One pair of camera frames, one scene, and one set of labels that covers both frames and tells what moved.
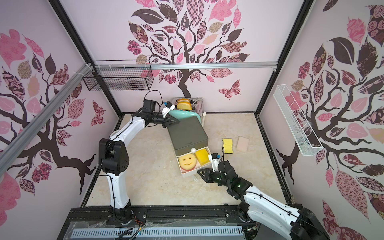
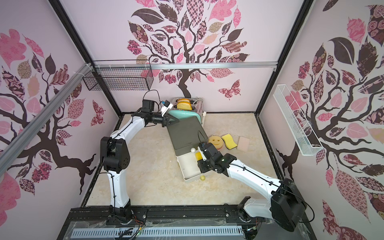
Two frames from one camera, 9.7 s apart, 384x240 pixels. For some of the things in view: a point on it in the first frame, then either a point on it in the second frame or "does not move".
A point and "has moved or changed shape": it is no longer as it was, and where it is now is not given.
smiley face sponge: (188, 162) → (216, 140)
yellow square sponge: (202, 156) does not move
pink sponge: (242, 144) does not move
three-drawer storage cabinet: (190, 142) does not move
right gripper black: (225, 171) → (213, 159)
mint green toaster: (197, 105) does not move
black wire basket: (121, 75) does not move
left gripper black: (167, 120) does not move
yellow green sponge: (227, 144) has moved or changed shape
